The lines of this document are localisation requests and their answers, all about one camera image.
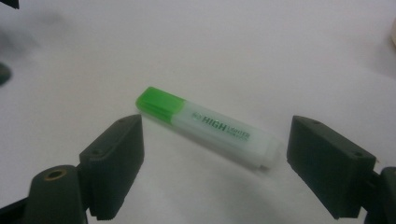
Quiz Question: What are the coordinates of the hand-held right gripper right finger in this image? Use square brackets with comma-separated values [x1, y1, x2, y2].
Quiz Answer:
[286, 115, 396, 224]

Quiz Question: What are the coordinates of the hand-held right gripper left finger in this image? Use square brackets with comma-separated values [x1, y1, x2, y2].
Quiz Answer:
[21, 113, 146, 224]

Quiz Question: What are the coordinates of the green highlighter pen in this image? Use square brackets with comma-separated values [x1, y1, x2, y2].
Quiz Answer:
[134, 86, 280, 171]

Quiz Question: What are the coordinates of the black object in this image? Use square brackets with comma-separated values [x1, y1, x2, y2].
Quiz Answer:
[0, 0, 21, 10]

